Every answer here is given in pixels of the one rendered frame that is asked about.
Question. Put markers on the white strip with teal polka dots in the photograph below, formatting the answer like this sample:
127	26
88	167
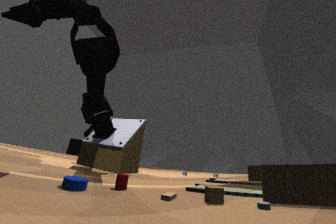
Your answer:
238	191

